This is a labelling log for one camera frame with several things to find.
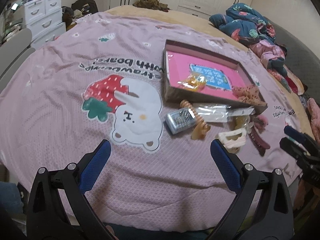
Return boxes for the maroon hair clip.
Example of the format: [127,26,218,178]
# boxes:
[249,127,270,157]

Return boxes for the cream hair claw clip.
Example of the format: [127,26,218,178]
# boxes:
[217,128,247,153]

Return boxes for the clear plastic packet white card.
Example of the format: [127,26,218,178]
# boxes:
[193,103,255,123]

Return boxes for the clear box with rhinestone clip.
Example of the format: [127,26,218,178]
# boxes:
[165,108,196,135]

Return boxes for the pearl hair clip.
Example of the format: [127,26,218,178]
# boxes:
[234,115,252,130]

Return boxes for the tan bed sheet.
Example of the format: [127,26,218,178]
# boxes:
[106,5,313,137]

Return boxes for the pink dotted scrunchie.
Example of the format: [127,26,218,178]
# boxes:
[232,85,267,107]

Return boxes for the grey sofa headboard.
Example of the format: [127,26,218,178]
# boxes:
[267,18,320,103]

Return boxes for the blue card in tray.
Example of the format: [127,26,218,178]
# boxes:
[190,64,232,90]

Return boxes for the orange items in plastic bag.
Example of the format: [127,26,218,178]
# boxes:
[177,72,207,92]

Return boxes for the brown cardboard tray box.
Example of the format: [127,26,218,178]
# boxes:
[164,40,267,114]

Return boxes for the dark floral quilt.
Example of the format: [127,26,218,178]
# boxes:
[209,3,305,95]

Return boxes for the pink strawberry bear blanket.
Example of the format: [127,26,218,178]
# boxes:
[1,13,301,232]

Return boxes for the grey chair back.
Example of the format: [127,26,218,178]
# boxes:
[0,29,35,92]

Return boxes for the olive clothes pile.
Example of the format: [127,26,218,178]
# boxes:
[133,0,170,12]

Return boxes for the white plastic drawer cabinet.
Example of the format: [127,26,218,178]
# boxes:
[20,0,66,49]

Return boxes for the black bag on floor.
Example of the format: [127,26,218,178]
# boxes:
[62,0,99,29]

